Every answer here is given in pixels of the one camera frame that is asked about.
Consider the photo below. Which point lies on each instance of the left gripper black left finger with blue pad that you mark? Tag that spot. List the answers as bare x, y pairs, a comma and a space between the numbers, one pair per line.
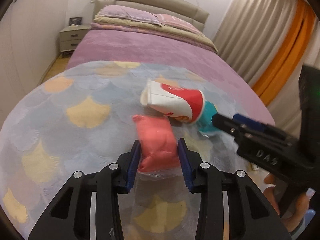
68, 214

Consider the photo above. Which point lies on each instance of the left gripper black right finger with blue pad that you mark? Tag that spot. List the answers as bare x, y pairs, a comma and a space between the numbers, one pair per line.
251, 216

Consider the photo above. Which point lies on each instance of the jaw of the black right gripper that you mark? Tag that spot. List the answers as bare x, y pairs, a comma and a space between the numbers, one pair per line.
240, 124

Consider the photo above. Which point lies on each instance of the pink plastic packet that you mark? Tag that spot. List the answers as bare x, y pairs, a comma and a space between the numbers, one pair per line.
158, 144

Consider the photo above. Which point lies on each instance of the person's right hand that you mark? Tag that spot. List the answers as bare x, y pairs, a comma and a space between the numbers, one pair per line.
299, 205

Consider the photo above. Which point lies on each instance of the teal plastic cup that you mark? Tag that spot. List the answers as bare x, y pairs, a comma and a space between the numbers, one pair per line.
204, 123

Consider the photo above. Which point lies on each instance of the red white paper cup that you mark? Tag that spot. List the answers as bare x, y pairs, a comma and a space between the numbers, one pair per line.
182, 104

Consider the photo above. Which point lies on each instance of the orange curtain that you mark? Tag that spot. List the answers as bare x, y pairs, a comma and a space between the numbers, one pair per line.
288, 55

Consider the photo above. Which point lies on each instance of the beige curtain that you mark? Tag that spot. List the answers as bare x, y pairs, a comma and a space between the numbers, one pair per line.
247, 40

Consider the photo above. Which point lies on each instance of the pink pillow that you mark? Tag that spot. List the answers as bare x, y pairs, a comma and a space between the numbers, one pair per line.
178, 23

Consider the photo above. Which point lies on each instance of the bed with purple cover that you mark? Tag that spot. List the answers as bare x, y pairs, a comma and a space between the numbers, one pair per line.
130, 44

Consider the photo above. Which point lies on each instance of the beige padded headboard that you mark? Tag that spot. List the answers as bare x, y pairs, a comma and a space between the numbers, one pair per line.
178, 8

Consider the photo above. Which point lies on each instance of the beige nightstand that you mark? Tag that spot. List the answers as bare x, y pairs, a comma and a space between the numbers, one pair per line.
71, 36

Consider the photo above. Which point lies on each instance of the purple pillow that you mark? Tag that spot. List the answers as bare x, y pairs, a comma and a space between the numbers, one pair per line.
128, 13

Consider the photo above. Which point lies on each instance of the white wardrobe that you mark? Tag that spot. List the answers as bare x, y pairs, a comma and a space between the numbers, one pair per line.
28, 36

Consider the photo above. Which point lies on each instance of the small picture frame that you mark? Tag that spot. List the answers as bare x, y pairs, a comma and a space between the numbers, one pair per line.
75, 21

